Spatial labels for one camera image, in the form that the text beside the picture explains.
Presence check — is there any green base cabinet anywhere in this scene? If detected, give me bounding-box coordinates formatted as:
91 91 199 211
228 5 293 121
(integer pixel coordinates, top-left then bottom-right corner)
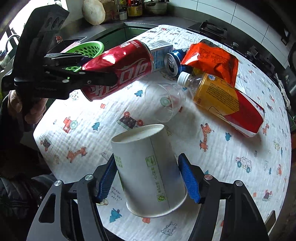
96 23 156 50

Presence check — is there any pink dish towel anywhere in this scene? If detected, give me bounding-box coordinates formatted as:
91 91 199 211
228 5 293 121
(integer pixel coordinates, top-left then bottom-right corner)
61 41 80 53

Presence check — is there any yellow red labelled plastic bottle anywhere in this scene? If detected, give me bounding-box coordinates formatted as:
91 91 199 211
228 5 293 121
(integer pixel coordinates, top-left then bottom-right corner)
177 72 265 138

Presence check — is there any steel sink faucet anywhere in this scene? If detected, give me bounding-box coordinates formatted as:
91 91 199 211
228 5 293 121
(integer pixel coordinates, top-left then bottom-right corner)
5 34 20 53

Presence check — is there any small white seasoning jar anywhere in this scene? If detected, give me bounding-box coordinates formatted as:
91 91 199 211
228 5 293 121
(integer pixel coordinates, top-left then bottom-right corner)
119 9 127 21

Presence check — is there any clear plastic cup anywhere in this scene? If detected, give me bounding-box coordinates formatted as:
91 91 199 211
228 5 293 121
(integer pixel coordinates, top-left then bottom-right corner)
144 83 186 123

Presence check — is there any person's left hand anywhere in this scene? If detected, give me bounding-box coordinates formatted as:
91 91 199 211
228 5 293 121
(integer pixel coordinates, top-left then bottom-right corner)
7 90 48 125

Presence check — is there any black gas stove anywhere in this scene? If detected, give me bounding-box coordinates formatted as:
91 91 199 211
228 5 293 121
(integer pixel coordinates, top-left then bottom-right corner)
187 20 288 72

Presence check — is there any steel pressure cooker pot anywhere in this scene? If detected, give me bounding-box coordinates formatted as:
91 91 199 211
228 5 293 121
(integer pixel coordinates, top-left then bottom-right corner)
144 0 169 16

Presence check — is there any cartoon printed white tablecloth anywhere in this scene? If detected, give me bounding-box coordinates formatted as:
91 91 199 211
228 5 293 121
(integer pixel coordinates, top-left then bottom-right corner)
33 24 293 241

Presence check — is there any white milk carton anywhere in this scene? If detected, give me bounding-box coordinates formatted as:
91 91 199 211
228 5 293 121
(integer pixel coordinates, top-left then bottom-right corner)
145 40 173 72

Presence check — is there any blue soda can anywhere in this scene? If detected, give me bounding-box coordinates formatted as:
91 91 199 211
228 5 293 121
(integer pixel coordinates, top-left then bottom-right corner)
164 48 193 77

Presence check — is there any dark cooking oil bottle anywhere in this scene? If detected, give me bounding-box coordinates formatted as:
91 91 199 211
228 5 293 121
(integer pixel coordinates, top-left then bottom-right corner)
127 0 143 17

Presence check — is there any orange snack bag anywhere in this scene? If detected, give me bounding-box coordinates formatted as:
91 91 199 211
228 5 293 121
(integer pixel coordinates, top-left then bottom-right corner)
181 39 239 87

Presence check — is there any green perforated plastic basket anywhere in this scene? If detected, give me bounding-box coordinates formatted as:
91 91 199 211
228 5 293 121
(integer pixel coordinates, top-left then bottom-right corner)
67 41 104 58

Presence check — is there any black kitchen sink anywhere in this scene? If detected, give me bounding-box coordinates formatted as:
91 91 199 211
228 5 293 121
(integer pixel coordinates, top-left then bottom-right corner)
47 37 87 54

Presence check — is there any white paper cup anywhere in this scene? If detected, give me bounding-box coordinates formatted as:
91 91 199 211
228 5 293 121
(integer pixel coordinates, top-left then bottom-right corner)
111 124 187 218

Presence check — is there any round wooden chopping block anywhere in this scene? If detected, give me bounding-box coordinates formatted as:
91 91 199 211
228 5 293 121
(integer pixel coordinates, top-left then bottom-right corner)
82 0 106 25

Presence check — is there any red cola can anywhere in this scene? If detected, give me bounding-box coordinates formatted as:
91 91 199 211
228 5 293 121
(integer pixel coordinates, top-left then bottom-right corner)
81 40 154 101

